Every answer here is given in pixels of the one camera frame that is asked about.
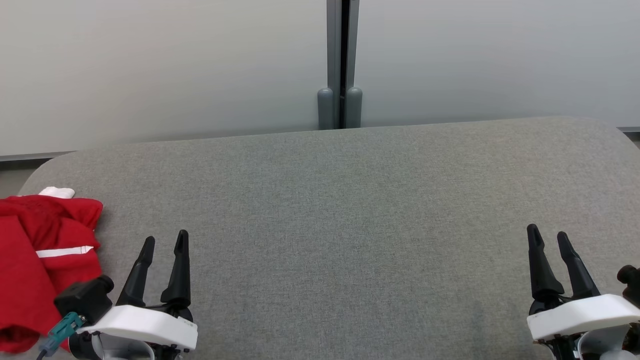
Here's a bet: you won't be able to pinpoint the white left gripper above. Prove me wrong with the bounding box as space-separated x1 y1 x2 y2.
69 229 198 360

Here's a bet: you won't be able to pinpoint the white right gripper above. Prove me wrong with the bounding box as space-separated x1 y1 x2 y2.
526 223 640 360

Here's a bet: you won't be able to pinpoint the red shorts with white stripe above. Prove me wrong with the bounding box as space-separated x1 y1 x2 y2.
0 215 104 354

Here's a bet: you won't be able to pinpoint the teal cable connector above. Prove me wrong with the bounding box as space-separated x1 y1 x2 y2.
37 311 86 359

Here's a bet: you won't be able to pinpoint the grey rounded post cap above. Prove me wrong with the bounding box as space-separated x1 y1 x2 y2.
346 86 364 129
317 87 335 131

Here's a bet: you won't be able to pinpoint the grey partition post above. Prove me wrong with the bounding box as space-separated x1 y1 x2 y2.
326 0 360 130

